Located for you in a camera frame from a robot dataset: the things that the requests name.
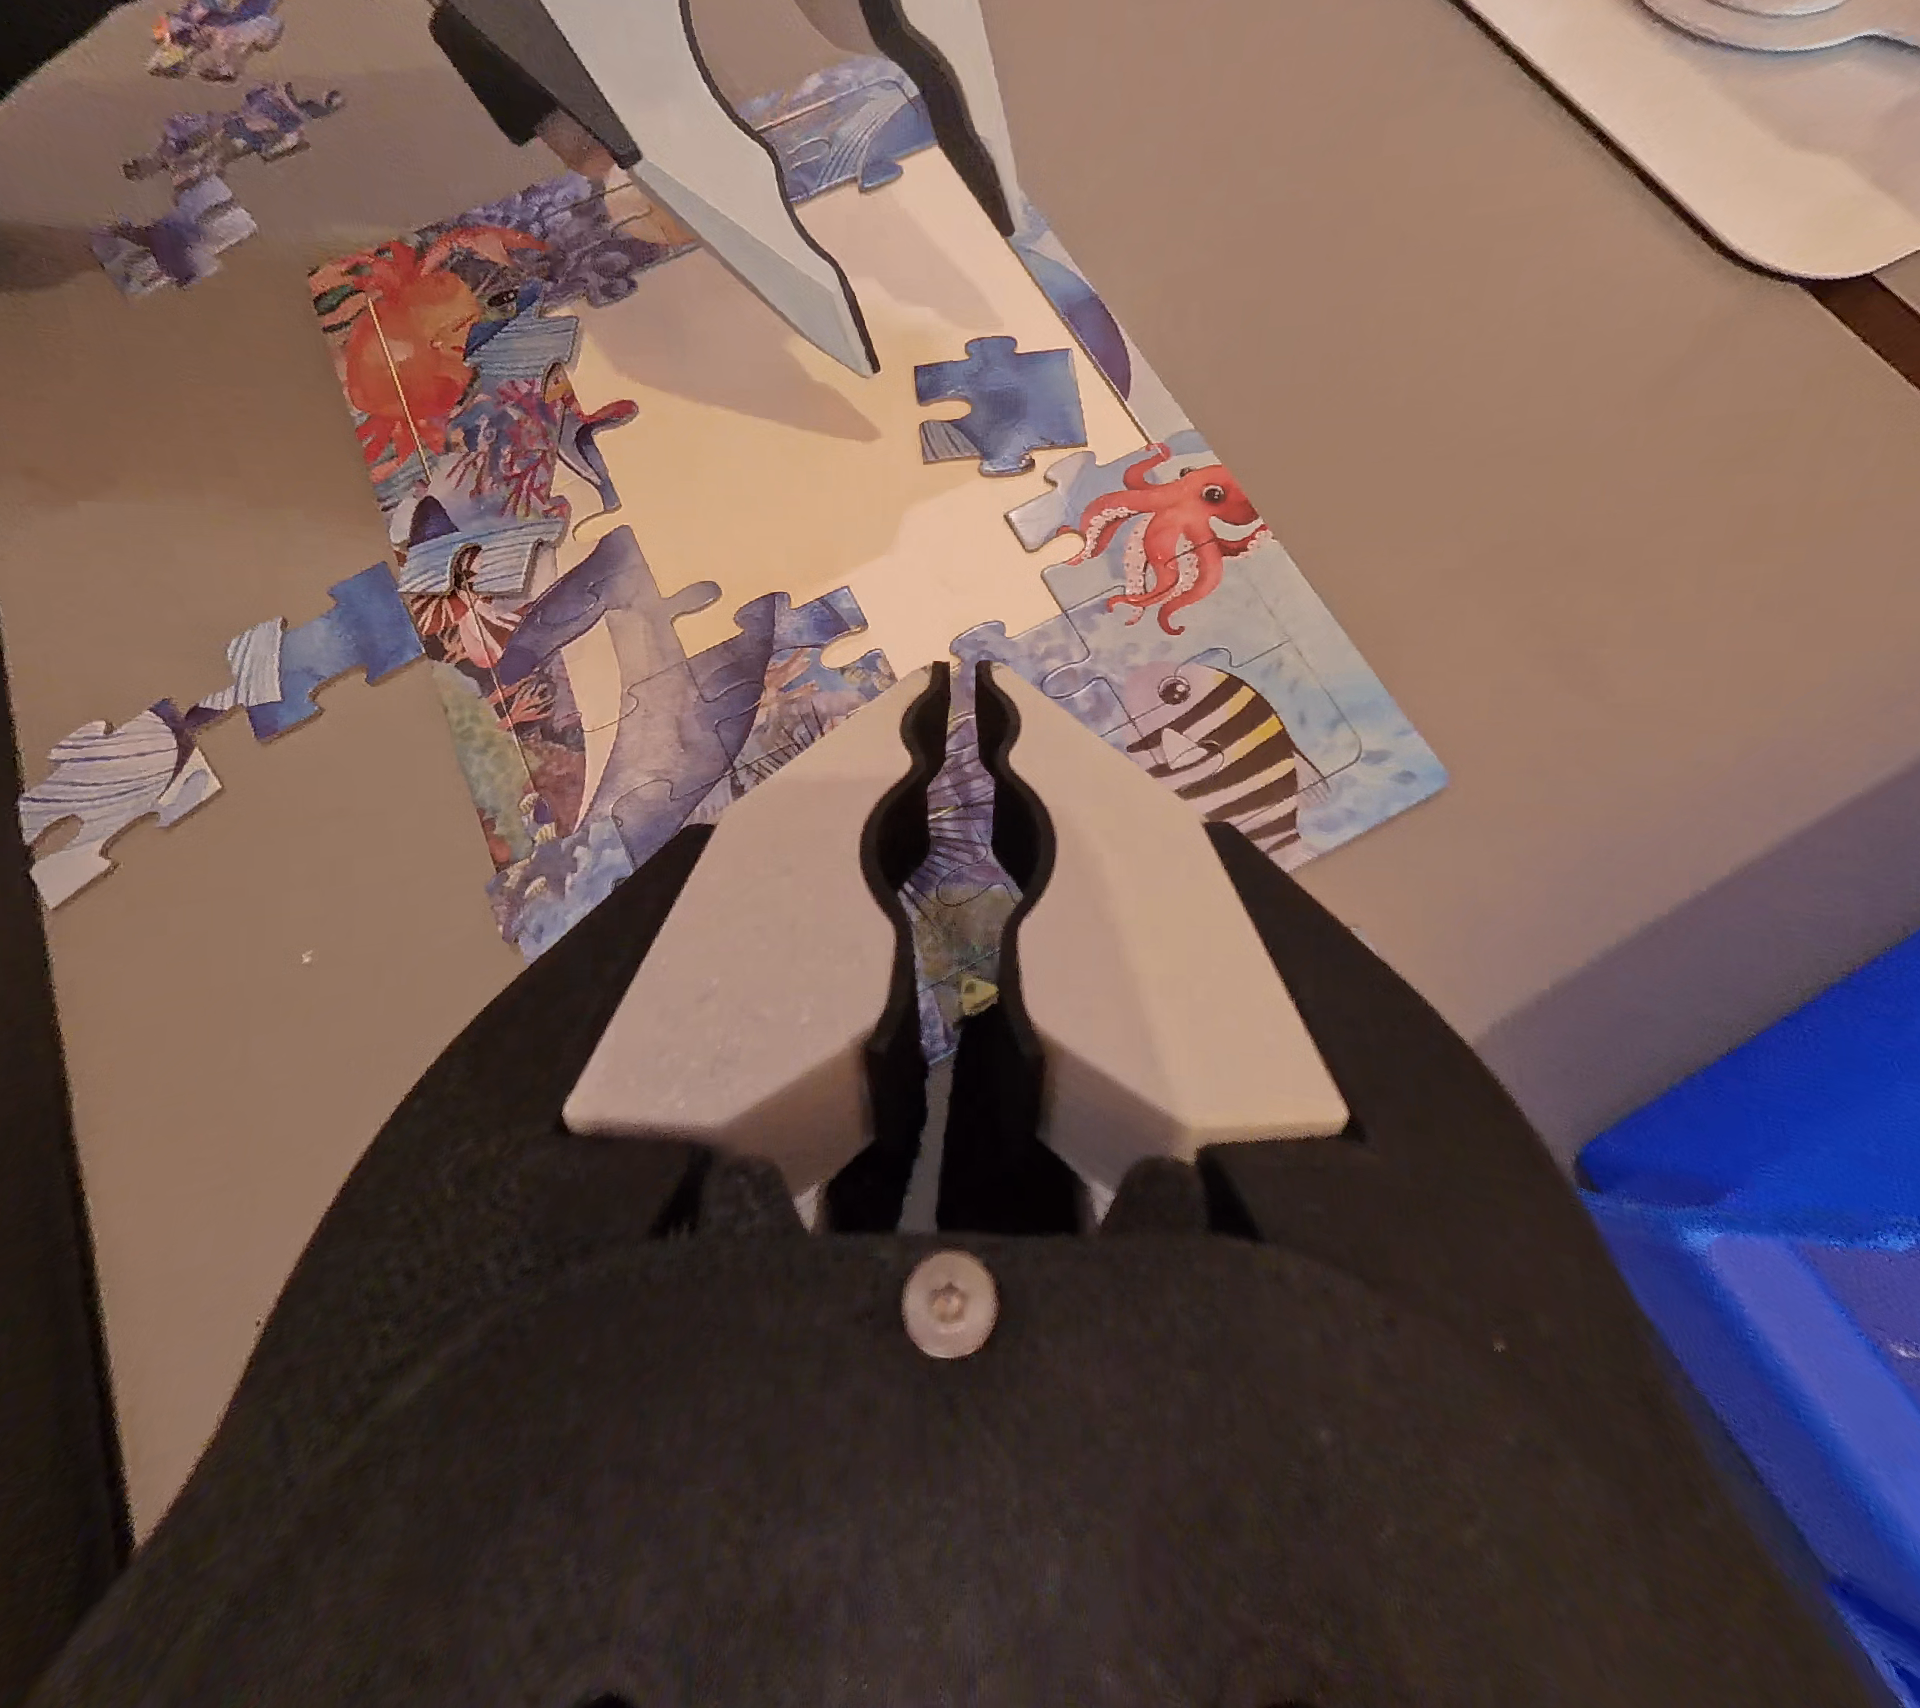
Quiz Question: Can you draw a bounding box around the large blue plastic bin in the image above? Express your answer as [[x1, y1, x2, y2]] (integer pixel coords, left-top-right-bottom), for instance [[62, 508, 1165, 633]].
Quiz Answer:
[[1571, 931, 1920, 1708]]

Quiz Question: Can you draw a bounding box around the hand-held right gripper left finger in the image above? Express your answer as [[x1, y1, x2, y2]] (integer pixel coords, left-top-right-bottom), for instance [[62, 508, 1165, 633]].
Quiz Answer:
[[557, 659, 956, 1204]]

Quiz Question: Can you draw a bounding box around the dark blue puzzle piece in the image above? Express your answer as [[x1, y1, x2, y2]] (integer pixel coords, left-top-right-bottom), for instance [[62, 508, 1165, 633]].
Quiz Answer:
[[911, 333, 1092, 479]]

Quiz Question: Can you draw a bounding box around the pale blue striped puzzle piece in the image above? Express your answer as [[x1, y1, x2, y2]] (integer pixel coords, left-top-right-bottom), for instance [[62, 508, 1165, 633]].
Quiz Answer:
[[393, 504, 575, 604]]

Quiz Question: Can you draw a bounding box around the sea animal jigsaw puzzle tray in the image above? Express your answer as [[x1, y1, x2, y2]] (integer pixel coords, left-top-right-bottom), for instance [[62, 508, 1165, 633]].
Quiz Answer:
[[303, 57, 1451, 1065]]

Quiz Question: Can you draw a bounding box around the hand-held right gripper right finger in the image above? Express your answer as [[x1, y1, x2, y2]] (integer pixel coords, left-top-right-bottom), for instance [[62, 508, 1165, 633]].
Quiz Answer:
[[972, 659, 1351, 1199]]

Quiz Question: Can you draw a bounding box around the white blue striped puzzle piece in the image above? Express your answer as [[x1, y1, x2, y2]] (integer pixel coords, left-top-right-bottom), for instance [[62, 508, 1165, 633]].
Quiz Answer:
[[13, 699, 228, 916]]

